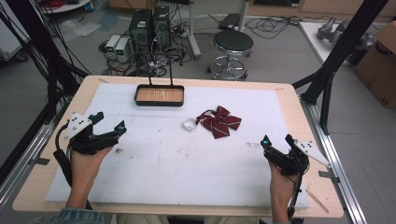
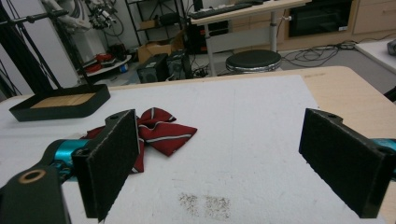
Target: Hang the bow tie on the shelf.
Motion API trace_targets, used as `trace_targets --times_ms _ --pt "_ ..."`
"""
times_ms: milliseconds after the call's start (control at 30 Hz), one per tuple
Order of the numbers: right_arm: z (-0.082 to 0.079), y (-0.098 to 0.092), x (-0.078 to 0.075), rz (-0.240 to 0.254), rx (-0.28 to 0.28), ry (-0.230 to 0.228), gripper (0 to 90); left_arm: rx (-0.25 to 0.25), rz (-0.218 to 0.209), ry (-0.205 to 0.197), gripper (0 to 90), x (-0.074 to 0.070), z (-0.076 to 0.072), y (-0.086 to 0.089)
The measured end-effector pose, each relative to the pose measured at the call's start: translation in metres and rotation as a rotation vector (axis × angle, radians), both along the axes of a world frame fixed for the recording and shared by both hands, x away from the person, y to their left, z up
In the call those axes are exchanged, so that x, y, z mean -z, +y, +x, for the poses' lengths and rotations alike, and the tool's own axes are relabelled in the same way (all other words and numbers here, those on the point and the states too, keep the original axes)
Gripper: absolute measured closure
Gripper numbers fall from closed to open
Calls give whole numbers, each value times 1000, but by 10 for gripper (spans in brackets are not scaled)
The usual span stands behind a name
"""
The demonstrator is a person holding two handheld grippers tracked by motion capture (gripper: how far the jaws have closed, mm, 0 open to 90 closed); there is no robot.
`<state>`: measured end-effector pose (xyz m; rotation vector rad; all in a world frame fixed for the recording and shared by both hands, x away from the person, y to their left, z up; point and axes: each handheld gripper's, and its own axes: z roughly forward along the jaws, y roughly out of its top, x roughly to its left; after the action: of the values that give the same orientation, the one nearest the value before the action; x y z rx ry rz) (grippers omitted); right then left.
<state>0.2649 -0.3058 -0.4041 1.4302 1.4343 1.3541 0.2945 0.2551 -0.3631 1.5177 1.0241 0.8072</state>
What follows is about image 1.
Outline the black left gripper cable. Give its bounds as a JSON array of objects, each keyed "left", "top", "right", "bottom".
[{"left": 52, "top": 121, "right": 93, "bottom": 210}]

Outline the tangle of floor cables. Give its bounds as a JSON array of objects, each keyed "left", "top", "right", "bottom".
[{"left": 244, "top": 14, "right": 331, "bottom": 40}]

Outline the round white table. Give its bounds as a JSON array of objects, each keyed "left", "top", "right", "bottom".
[{"left": 39, "top": 0, "right": 93, "bottom": 15}]

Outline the white power supply unit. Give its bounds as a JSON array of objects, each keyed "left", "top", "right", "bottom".
[
  {"left": 105, "top": 34, "right": 121, "bottom": 61},
  {"left": 114, "top": 37, "right": 131, "bottom": 63}
]

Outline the black metal frame strut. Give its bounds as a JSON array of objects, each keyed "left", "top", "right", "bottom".
[
  {"left": 291, "top": 0, "right": 390, "bottom": 135},
  {"left": 0, "top": 0, "right": 92, "bottom": 125}
]

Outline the white platform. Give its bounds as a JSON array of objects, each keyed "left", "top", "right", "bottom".
[{"left": 298, "top": 21, "right": 382, "bottom": 67}]

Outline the brown cardboard box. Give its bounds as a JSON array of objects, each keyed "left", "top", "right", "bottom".
[{"left": 352, "top": 21, "right": 396, "bottom": 109}]

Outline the black metal hanger stand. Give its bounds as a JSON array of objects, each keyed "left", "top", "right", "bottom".
[{"left": 133, "top": 50, "right": 185, "bottom": 87}]

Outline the dark red striped bow tie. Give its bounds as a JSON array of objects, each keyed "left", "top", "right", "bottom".
[{"left": 195, "top": 105, "right": 243, "bottom": 140}]

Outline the aluminium rail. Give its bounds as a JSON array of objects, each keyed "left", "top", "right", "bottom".
[
  {"left": 0, "top": 104, "right": 68, "bottom": 210},
  {"left": 299, "top": 98, "right": 369, "bottom": 224}
]

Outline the black computer tower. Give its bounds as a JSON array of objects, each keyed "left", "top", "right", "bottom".
[
  {"left": 128, "top": 8, "right": 154, "bottom": 53},
  {"left": 151, "top": 5, "right": 171, "bottom": 49}
]

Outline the white foam mat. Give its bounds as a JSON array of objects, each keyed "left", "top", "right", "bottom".
[{"left": 44, "top": 81, "right": 311, "bottom": 210}]

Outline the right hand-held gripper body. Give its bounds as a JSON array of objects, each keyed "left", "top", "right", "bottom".
[{"left": 269, "top": 139, "right": 332, "bottom": 177}]

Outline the thin wooden stick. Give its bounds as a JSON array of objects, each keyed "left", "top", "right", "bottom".
[{"left": 305, "top": 189, "right": 330, "bottom": 215}]

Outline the black tray with wooden bottom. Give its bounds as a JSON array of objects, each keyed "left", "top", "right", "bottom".
[{"left": 134, "top": 84, "right": 186, "bottom": 107}]

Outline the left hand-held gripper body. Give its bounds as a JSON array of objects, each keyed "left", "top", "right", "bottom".
[{"left": 64, "top": 112, "right": 120, "bottom": 156}]

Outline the person's right hand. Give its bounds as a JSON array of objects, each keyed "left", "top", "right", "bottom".
[{"left": 268, "top": 161, "right": 298, "bottom": 201}]

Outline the white post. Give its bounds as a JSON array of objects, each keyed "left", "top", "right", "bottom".
[{"left": 237, "top": 0, "right": 251, "bottom": 33}]

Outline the grey desk leg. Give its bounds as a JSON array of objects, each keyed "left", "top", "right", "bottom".
[{"left": 186, "top": 0, "right": 203, "bottom": 61}]

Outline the grey robot part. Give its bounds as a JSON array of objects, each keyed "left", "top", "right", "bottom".
[{"left": 317, "top": 16, "right": 376, "bottom": 49}]

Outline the black round stool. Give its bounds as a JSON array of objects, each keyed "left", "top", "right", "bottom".
[{"left": 206, "top": 29, "right": 255, "bottom": 81}]

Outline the black flat box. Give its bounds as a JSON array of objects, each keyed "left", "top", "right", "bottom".
[{"left": 218, "top": 12, "right": 243, "bottom": 32}]

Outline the person's left hand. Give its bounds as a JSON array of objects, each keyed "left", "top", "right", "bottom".
[{"left": 69, "top": 145, "right": 114, "bottom": 189}]

